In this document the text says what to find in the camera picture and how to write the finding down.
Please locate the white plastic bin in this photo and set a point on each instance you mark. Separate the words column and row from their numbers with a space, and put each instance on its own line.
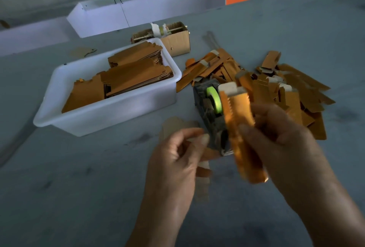
column 105, row 117

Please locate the person's left hand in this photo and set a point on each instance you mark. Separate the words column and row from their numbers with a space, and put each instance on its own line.
column 171, row 178

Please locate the small brown object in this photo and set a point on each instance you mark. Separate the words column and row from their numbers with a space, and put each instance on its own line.
column 4, row 24

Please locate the gold cartons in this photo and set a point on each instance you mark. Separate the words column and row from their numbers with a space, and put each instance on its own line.
column 137, row 74

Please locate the person's right forearm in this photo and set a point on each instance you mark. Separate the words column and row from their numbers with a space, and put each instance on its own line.
column 336, row 215

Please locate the green tape roll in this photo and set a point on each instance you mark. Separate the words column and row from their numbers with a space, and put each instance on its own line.
column 213, row 99

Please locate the black tape dispenser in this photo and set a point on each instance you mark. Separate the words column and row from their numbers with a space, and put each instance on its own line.
column 208, row 118

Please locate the gold carton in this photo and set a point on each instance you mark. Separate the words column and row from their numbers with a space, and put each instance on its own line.
column 239, row 113

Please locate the person's right hand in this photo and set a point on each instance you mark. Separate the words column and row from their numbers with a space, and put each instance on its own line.
column 291, row 153

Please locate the pile of beige blanks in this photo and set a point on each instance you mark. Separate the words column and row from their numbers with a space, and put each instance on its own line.
column 171, row 124

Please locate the pile of gold boxes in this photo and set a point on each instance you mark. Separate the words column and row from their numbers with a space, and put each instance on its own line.
column 302, row 93

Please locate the person's left forearm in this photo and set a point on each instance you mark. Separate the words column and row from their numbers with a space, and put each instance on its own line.
column 154, row 235

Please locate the small cardboard box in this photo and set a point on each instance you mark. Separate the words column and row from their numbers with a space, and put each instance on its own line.
column 181, row 43

